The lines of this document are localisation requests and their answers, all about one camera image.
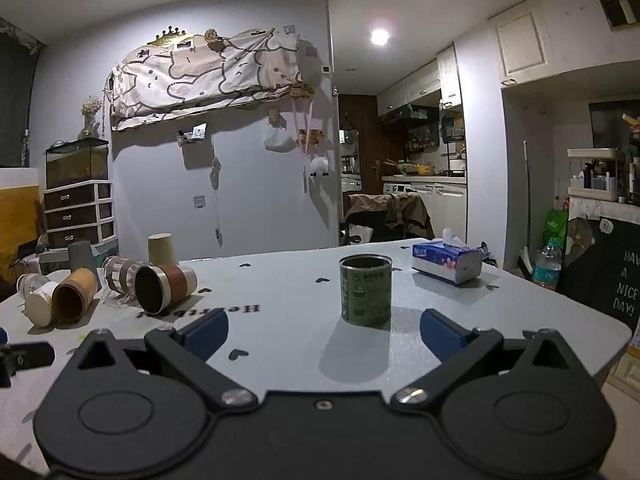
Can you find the yellow board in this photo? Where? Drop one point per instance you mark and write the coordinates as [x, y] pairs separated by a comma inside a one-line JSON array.
[[20, 225]]

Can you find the green tin can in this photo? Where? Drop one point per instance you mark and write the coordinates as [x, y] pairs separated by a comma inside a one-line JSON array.
[[366, 295]]

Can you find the clear glass cup with bands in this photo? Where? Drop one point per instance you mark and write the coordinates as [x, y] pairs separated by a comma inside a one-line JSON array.
[[117, 272]]

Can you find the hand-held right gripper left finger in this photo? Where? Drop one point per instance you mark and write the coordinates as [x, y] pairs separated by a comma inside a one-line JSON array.
[[207, 332]]

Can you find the cream wall cabinet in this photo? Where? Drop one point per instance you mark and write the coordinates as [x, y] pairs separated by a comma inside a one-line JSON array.
[[522, 42]]

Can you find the black chalkboard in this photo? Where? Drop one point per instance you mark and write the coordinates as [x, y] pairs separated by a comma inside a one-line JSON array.
[[605, 270]]

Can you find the white kitchen base cabinet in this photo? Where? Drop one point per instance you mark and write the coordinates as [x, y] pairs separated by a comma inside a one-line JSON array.
[[440, 210]]

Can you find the white shelf organizer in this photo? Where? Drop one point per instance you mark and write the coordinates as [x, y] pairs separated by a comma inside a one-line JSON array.
[[595, 192]]

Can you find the gold crown decoration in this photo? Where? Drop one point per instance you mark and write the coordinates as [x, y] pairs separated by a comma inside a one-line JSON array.
[[172, 37]]

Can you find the printed cloth cover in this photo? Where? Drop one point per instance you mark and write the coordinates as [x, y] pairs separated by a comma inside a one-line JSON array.
[[200, 77]]

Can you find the white plush toy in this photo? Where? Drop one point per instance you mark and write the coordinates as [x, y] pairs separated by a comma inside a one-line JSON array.
[[320, 165]]

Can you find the white plastic bag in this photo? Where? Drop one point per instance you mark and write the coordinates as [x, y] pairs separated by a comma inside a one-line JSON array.
[[277, 141]]

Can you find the white cup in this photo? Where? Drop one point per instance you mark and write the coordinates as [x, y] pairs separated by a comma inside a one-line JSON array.
[[42, 305]]

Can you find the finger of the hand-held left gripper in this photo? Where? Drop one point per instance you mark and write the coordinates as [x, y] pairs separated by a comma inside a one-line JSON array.
[[25, 342]]

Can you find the blue white tissue pack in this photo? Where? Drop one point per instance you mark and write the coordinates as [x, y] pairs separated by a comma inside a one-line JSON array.
[[445, 260]]

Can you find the beige paper cup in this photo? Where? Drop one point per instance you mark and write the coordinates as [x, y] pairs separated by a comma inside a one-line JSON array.
[[162, 250]]

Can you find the clear glass jar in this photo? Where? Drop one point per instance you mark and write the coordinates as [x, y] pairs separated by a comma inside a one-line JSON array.
[[30, 284]]

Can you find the glass fish tank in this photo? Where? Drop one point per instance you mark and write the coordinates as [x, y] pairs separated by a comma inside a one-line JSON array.
[[77, 162]]

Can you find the round ceiling light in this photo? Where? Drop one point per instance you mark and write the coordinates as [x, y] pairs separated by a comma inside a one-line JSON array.
[[380, 36]]

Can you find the brown cup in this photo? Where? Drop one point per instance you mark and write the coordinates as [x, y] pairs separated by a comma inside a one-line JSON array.
[[80, 285]]

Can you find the steel tumbler with brown sleeve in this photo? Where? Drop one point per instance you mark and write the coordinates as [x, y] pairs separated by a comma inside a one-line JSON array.
[[172, 282]]

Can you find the grey cup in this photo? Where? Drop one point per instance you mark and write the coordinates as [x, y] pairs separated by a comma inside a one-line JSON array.
[[80, 257]]

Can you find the wall mirror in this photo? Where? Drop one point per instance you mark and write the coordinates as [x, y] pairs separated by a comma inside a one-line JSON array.
[[349, 141]]

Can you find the round fan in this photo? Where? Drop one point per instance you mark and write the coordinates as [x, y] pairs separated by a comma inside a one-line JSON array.
[[577, 235]]

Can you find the black chair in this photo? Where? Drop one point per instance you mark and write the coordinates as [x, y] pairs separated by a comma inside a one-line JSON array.
[[365, 232]]

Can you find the white drawer unit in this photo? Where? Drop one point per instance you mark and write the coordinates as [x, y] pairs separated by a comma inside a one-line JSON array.
[[77, 215]]

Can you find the cream kitchen upper cabinets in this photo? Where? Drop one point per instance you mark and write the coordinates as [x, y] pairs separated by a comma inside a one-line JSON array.
[[425, 82]]

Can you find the plastic water bottle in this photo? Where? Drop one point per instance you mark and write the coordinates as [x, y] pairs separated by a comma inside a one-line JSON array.
[[547, 267]]

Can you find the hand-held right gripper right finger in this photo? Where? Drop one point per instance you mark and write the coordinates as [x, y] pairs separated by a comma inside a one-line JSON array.
[[440, 330]]

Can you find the green bag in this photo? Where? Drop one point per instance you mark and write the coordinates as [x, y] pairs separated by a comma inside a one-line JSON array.
[[555, 225]]

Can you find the dried flower vase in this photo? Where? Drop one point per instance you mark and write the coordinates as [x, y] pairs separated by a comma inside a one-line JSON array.
[[91, 110]]

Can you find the brown jacket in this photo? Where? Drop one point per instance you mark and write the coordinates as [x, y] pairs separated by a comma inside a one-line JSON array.
[[390, 210]]

